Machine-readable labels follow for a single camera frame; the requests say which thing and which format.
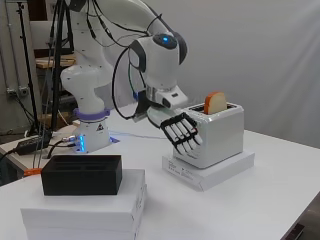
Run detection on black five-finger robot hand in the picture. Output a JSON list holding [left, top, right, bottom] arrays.
[[147, 105, 204, 155]]

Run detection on slice of toast bread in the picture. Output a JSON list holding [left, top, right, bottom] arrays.
[[203, 91, 229, 116]]

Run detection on steel toaster with red lever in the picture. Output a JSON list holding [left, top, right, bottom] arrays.
[[172, 99, 245, 170]]

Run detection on white flat box stand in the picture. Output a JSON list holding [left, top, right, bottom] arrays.
[[161, 149, 256, 193]]

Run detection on black block with slots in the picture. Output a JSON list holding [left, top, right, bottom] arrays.
[[40, 154, 123, 197]]

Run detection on large white flat box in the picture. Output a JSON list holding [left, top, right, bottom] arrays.
[[24, 186, 148, 240], [20, 169, 148, 233]]

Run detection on black stand pole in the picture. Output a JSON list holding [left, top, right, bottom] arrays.
[[49, 0, 70, 133]]

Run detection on black power adapter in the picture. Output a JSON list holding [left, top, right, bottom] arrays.
[[15, 134, 52, 156]]

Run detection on orange clamp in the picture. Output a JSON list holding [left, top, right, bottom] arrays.
[[23, 167, 44, 177]]

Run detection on wooden table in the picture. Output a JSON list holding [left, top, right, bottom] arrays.
[[34, 54, 77, 70]]

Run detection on black tripod stand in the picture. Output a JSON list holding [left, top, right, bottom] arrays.
[[14, 0, 46, 136]]

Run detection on white cable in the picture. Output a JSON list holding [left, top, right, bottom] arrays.
[[109, 131, 168, 141]]

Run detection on black cable with blue plug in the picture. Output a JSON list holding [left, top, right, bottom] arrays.
[[127, 61, 140, 102]]

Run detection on wall power outlet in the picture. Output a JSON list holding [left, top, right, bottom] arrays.
[[5, 85, 30, 98]]

